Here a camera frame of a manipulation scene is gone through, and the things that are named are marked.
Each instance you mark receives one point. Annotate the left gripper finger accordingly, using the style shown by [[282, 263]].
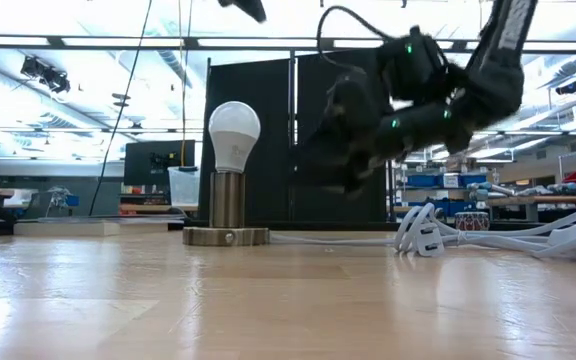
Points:
[[248, 7]]

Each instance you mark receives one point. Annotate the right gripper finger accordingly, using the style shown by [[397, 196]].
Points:
[[350, 172], [323, 150]]

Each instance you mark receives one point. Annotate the white lightbulb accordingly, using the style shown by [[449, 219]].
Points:
[[234, 130]]

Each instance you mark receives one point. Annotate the brass lamp socket base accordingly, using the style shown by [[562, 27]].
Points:
[[227, 200]]

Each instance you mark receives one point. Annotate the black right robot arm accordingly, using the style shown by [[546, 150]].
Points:
[[498, 75]]

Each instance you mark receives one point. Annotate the black folding room divider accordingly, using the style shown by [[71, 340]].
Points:
[[268, 150]]

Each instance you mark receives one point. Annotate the wide blue storage bin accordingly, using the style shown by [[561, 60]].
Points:
[[448, 206]]

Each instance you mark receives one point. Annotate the white plastic bin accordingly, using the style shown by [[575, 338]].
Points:
[[185, 185]]

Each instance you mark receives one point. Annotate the black monitor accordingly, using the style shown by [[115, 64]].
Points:
[[143, 162]]

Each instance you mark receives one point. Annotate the black aluminium table frame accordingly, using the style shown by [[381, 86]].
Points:
[[318, 226]]

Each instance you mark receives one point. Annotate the black ceiling camera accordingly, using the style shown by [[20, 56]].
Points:
[[567, 88]]

